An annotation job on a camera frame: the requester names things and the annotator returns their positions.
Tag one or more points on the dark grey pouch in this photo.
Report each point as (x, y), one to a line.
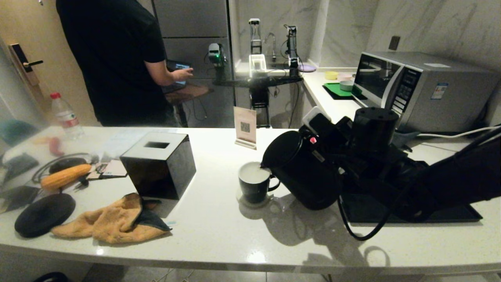
(21, 164)

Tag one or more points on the brown stool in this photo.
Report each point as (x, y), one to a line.
(191, 93)

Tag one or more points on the black stand-mounted robot arm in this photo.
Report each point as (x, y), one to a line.
(291, 39)

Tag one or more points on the grey tall cabinet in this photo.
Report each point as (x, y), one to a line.
(195, 23)

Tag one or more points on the black electric kettle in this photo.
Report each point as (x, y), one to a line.
(305, 176)

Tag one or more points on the red toy chili pepper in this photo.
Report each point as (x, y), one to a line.
(56, 147)

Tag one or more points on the purple plate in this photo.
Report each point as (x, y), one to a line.
(304, 68)

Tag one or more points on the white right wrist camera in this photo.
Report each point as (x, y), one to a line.
(313, 117)

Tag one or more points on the green-lit camera device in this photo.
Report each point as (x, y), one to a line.
(214, 54)

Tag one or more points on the QR code sign stand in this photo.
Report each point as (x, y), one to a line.
(244, 125)

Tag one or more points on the teal round object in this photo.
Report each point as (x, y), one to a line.
(15, 131)

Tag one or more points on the black wall socket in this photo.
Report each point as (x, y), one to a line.
(393, 43)

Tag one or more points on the black oval device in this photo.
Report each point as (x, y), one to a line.
(66, 163)

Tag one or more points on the green tray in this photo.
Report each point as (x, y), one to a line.
(334, 90)

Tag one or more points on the pink bowl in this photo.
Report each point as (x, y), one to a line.
(343, 77)

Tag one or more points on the black flat panel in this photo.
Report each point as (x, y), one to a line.
(19, 197)

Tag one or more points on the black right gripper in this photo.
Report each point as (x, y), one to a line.
(338, 137)

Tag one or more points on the silver microwave oven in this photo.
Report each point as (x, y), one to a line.
(438, 94)

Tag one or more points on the clear blender jug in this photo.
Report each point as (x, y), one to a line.
(254, 35)

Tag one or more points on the black glossy tissue box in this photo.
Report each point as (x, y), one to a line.
(164, 172)

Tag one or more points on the orange toy carrot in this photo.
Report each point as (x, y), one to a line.
(41, 141)

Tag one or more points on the black rectangular serving tray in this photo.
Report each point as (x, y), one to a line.
(450, 213)

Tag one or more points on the grey folded cloth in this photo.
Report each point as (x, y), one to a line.
(405, 138)

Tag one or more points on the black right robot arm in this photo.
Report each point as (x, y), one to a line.
(462, 176)

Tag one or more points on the person in black shirt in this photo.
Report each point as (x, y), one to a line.
(113, 58)

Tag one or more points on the orange microfiber cloth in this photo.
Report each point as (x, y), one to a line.
(113, 221)

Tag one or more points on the black round pedestal table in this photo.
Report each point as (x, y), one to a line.
(258, 81)

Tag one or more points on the tan wooden door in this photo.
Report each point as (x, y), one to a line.
(51, 78)

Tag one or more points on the grey bowl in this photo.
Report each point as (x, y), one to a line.
(346, 85)

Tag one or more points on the black mug white inside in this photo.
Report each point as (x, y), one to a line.
(252, 190)

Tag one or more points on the chrome sink faucet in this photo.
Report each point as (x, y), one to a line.
(273, 49)

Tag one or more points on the black round kettle base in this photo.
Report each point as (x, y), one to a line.
(45, 214)

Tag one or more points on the plastic bottle red cap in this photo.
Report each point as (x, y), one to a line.
(67, 118)

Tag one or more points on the yellow bowl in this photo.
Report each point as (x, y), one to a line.
(330, 75)

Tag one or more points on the yellow toy corn cob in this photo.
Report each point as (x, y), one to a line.
(66, 176)

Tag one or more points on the white rack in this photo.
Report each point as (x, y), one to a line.
(257, 64)

